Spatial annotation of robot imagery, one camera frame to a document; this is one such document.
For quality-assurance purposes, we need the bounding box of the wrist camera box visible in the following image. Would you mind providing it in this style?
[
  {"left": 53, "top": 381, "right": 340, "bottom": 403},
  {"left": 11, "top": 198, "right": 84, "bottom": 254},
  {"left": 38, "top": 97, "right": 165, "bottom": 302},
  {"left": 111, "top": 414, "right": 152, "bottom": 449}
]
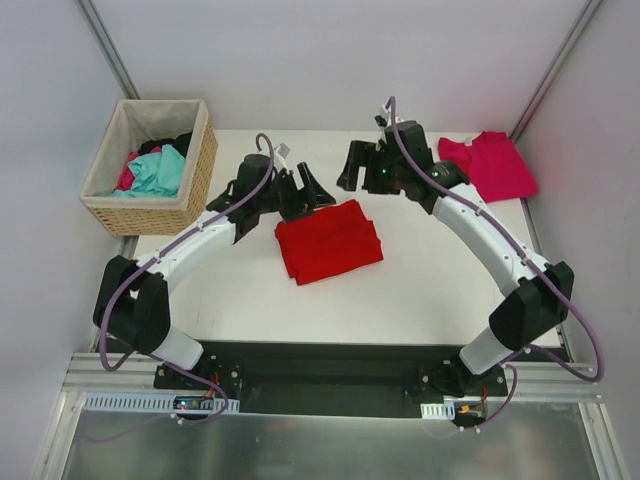
[
  {"left": 274, "top": 143, "right": 290, "bottom": 170},
  {"left": 374, "top": 103, "right": 401, "bottom": 129}
]

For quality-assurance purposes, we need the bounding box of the magenta t shirt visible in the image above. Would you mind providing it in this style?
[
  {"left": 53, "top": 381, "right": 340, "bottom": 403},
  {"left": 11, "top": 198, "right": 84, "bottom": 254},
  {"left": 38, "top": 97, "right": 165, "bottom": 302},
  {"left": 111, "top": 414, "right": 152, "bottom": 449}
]
[{"left": 438, "top": 131, "right": 539, "bottom": 203}]

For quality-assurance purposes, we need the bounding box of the aluminium frame rail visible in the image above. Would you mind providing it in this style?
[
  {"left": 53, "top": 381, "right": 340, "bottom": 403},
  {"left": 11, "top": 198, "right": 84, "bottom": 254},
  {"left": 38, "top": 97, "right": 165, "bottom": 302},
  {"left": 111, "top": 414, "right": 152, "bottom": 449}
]
[{"left": 62, "top": 353, "right": 605, "bottom": 404}]

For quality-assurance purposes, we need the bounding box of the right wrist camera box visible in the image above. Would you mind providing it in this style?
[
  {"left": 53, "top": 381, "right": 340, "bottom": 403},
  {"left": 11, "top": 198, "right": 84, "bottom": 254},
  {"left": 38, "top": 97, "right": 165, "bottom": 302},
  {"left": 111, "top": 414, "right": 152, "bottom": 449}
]
[{"left": 374, "top": 103, "right": 401, "bottom": 129}]

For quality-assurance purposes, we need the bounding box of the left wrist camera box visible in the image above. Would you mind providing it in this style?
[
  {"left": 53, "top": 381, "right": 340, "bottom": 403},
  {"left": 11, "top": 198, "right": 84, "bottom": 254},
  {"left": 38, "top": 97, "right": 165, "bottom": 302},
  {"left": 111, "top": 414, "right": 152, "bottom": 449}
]
[{"left": 274, "top": 143, "right": 290, "bottom": 170}]

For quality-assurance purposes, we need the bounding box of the right white cable duct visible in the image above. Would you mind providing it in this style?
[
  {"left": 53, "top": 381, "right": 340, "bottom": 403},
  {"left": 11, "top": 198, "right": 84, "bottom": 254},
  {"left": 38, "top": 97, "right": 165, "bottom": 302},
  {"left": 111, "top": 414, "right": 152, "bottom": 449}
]
[{"left": 420, "top": 401, "right": 455, "bottom": 421}]

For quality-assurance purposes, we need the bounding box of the wicker basket with cloth liner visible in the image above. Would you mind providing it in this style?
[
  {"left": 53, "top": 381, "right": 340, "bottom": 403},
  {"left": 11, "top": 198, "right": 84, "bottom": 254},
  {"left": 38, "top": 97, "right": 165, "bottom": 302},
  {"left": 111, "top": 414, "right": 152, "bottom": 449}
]
[{"left": 80, "top": 100, "right": 218, "bottom": 236}]

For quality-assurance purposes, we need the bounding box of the white cable duct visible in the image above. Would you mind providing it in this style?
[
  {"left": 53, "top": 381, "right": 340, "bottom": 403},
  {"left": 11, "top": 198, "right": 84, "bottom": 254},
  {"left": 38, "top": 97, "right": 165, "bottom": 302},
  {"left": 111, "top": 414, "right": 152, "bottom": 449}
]
[
  {"left": 420, "top": 401, "right": 455, "bottom": 421},
  {"left": 84, "top": 393, "right": 240, "bottom": 415}
]

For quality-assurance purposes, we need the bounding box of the pink t shirt in basket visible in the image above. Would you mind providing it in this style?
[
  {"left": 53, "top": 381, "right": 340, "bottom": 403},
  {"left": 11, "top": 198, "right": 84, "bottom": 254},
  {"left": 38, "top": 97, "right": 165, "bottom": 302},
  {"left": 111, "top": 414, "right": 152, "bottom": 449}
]
[{"left": 115, "top": 152, "right": 149, "bottom": 192}]

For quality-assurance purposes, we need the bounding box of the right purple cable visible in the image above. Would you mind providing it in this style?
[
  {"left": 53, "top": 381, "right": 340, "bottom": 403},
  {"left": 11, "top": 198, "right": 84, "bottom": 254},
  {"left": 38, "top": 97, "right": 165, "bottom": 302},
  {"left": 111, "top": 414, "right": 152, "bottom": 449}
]
[{"left": 387, "top": 95, "right": 604, "bottom": 441}]

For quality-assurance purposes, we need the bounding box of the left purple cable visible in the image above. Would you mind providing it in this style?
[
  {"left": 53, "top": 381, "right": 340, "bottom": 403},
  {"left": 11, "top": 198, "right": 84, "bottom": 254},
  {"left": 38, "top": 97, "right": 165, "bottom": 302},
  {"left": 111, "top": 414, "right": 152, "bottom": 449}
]
[{"left": 79, "top": 132, "right": 279, "bottom": 443}]

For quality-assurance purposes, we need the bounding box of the teal t shirt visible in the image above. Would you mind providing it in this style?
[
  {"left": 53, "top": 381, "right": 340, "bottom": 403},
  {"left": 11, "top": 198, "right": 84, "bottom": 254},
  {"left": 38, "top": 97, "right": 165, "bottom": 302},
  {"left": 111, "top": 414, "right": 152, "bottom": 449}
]
[{"left": 111, "top": 145, "right": 186, "bottom": 198}]

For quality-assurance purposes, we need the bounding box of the black t shirt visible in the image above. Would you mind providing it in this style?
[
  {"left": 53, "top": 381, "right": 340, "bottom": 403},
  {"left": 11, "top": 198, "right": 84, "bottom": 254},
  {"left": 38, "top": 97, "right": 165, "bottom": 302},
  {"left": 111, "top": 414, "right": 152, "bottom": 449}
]
[{"left": 137, "top": 132, "right": 192, "bottom": 157}]

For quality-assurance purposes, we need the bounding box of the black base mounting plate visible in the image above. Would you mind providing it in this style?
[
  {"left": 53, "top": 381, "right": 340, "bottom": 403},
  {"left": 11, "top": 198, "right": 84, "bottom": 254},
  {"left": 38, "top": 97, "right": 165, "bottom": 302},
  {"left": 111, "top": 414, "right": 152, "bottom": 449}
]
[{"left": 94, "top": 339, "right": 507, "bottom": 417}]

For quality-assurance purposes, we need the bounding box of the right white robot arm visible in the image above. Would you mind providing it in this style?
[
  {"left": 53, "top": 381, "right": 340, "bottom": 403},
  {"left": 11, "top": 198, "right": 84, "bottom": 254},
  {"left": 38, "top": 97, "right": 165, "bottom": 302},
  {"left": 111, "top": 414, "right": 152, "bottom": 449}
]
[{"left": 337, "top": 115, "right": 574, "bottom": 397}]

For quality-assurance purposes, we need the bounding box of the purple cable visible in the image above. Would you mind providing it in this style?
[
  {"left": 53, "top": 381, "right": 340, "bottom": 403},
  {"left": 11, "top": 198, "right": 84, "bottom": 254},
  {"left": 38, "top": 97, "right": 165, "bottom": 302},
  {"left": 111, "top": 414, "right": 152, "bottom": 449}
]
[
  {"left": 387, "top": 95, "right": 604, "bottom": 441},
  {"left": 79, "top": 132, "right": 279, "bottom": 443}
]

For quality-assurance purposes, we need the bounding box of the red t shirt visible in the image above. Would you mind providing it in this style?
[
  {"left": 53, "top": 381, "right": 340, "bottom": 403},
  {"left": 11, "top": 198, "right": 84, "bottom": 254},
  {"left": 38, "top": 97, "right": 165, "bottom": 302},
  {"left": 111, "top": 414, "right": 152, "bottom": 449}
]
[{"left": 274, "top": 200, "right": 384, "bottom": 286}]

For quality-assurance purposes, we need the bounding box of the left white cable duct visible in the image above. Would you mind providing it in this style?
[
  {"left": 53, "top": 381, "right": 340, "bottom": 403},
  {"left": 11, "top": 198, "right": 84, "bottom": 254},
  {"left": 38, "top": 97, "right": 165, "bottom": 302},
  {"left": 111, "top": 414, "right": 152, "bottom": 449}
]
[{"left": 84, "top": 393, "right": 240, "bottom": 415}]

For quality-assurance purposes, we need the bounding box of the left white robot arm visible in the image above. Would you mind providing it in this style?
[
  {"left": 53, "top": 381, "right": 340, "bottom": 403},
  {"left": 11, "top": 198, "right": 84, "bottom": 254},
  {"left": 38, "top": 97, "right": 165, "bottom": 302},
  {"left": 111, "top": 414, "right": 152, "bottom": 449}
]
[{"left": 93, "top": 153, "right": 336, "bottom": 389}]

